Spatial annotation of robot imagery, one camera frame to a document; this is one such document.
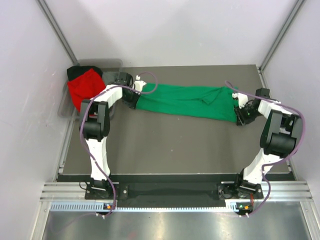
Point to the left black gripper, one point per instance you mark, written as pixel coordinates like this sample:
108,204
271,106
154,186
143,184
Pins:
132,104

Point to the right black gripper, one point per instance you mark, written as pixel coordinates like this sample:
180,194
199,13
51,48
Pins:
241,120

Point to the green t-shirt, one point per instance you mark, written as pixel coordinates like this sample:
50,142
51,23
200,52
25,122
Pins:
209,102

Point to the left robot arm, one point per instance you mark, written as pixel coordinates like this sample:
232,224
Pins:
95,124

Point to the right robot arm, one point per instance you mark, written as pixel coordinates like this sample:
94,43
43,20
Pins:
280,136

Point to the red t-shirt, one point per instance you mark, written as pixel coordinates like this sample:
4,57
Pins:
85,87

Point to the black t-shirt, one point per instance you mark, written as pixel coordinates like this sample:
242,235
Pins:
75,71

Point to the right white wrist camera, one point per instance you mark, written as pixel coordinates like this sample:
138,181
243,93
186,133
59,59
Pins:
241,98

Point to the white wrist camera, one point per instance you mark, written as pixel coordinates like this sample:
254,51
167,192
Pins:
241,98
138,84

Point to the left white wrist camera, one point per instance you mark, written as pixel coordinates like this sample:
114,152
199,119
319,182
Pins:
138,84

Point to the left aluminium frame post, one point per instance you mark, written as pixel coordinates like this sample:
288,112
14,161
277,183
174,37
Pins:
43,5

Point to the aluminium frame post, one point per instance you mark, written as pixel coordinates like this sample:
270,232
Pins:
43,5
288,22

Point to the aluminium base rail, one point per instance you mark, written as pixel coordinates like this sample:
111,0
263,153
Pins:
277,191

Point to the slotted grey cable duct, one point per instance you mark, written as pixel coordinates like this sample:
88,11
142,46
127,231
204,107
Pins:
105,207

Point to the right aluminium frame post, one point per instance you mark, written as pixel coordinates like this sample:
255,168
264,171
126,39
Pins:
288,22

